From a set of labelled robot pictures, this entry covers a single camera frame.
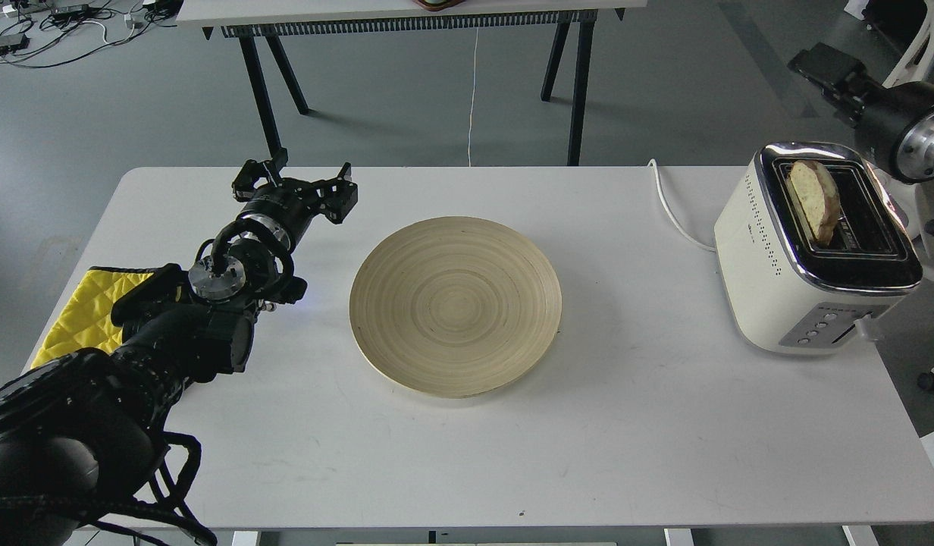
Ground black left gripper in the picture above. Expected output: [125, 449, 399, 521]
[232, 146, 359, 237]

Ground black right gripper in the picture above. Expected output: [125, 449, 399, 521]
[787, 42, 934, 184]

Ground slice of bread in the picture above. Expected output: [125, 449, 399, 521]
[789, 160, 842, 248]

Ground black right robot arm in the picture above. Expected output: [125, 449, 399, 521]
[787, 42, 934, 184]

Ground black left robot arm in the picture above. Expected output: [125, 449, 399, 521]
[0, 148, 359, 545]

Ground cream and chrome toaster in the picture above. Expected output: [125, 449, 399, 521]
[713, 142, 923, 355]

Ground white background table black legs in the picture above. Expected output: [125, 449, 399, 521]
[175, 1, 646, 167]

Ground round wooden plate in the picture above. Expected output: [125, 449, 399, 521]
[349, 215, 563, 398]

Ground yellow quilted cloth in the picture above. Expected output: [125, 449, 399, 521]
[28, 267, 156, 370]

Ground white toaster power cable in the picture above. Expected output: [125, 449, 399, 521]
[647, 158, 718, 253]

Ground thin white hanging cable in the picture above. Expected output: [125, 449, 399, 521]
[467, 27, 480, 167]

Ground cables and adapters on floor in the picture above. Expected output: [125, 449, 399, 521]
[0, 0, 183, 77]

